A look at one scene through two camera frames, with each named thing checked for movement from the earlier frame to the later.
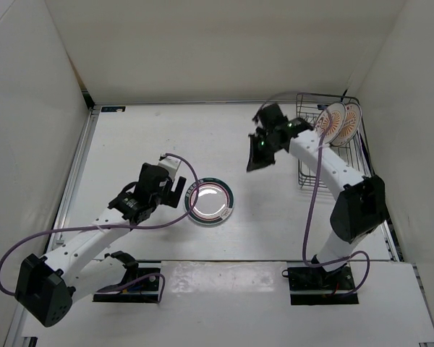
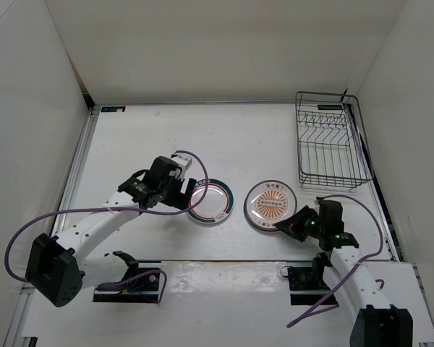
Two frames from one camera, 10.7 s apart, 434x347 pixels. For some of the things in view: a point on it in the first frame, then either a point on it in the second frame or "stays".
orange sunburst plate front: x=336 y=122 to x=267 y=203
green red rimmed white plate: x=215 y=200 stays
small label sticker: x=113 y=108 stays
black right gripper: x=256 y=160 to x=290 y=226
